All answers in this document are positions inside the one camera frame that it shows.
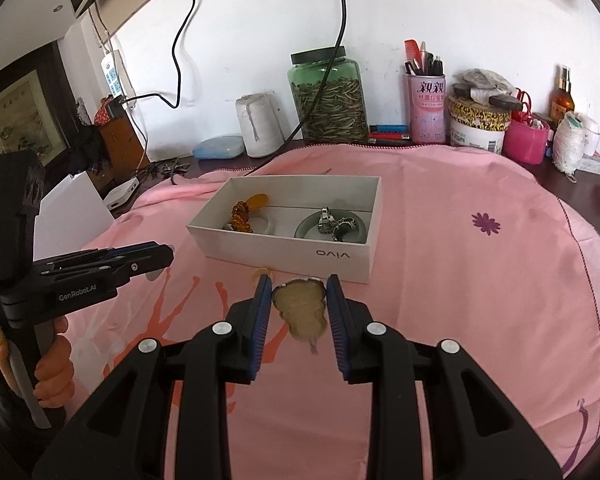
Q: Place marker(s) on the framed painting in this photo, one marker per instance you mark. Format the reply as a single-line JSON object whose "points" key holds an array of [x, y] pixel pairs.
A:
{"points": [[15, 120]]}

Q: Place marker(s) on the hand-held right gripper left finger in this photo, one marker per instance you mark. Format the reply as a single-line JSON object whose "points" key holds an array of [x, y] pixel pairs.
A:
{"points": [[262, 310]]}

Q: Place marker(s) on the silver filigree ornament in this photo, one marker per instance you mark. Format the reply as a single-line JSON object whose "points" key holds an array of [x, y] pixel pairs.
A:
{"points": [[345, 228]]}

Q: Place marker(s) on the white router box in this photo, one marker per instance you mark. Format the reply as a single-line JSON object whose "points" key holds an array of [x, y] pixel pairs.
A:
{"points": [[122, 193]]}

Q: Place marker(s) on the small white jar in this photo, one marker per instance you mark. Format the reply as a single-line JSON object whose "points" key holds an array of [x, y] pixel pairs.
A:
{"points": [[591, 135]]}

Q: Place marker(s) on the gold brown pendant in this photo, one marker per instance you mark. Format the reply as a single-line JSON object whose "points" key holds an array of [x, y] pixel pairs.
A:
{"points": [[241, 216]]}

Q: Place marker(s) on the red cloth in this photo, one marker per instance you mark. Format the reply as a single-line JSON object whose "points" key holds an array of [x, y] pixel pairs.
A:
{"points": [[105, 110]]}

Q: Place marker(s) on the blue soap box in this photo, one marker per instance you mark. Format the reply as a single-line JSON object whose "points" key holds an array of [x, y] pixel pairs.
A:
{"points": [[219, 147]]}

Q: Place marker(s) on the white thread roll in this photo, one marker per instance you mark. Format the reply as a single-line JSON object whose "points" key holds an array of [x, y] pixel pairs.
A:
{"points": [[260, 127]]}

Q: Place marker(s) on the person's left hand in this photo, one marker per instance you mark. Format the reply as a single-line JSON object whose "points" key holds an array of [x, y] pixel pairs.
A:
{"points": [[55, 370]]}

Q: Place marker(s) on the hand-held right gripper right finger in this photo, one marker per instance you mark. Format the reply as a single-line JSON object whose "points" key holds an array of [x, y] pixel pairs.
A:
{"points": [[336, 320]]}

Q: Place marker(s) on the white wall power strip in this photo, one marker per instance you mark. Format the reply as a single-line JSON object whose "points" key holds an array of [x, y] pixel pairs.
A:
{"points": [[112, 75]]}

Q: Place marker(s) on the white board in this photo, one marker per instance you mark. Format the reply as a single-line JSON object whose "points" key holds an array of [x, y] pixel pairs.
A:
{"points": [[75, 215]]}

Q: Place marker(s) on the white tub with yellow band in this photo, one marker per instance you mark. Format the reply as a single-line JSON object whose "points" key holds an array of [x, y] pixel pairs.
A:
{"points": [[475, 132]]}

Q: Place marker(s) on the green glass jar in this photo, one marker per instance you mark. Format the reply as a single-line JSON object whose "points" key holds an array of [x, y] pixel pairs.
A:
{"points": [[330, 105]]}

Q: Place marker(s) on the pink pen cup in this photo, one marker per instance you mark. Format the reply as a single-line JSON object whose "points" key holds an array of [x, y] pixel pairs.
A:
{"points": [[427, 110]]}

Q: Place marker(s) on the red scissors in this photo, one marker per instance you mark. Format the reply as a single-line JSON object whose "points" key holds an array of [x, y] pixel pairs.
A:
{"points": [[522, 105]]}

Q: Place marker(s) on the white thread ball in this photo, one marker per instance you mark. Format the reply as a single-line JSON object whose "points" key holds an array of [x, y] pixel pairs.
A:
{"points": [[569, 142]]}

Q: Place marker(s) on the red comb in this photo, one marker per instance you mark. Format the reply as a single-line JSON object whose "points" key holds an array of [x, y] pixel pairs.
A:
{"points": [[413, 55]]}

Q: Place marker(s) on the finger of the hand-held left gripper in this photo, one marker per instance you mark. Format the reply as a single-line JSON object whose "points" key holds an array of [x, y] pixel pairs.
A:
{"points": [[130, 251], [130, 270]]}

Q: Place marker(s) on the amber glass bottle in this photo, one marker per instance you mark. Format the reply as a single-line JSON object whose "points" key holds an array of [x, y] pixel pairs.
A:
{"points": [[562, 95]]}

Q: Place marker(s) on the pale jade bangle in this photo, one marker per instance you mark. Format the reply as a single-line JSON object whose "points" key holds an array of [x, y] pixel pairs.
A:
{"points": [[267, 225]]}

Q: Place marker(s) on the pink printed cloth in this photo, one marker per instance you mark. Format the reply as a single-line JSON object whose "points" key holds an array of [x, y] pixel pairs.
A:
{"points": [[455, 285]]}

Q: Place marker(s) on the grey cloth bundle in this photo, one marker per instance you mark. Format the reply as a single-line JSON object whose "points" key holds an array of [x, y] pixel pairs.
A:
{"points": [[485, 85]]}

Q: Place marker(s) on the white cardboard box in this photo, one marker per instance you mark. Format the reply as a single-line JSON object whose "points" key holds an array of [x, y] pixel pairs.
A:
{"points": [[290, 260]]}

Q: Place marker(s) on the red lighter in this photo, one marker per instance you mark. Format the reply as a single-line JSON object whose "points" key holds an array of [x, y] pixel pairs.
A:
{"points": [[387, 136]]}

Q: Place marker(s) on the green jade bangle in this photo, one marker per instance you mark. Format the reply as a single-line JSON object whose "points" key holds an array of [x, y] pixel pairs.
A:
{"points": [[305, 229]]}

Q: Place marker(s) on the brown wooden box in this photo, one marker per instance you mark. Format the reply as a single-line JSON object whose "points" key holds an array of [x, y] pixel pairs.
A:
{"points": [[125, 140]]}

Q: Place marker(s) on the blue lighter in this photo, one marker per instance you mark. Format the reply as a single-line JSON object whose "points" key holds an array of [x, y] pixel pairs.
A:
{"points": [[390, 128]]}

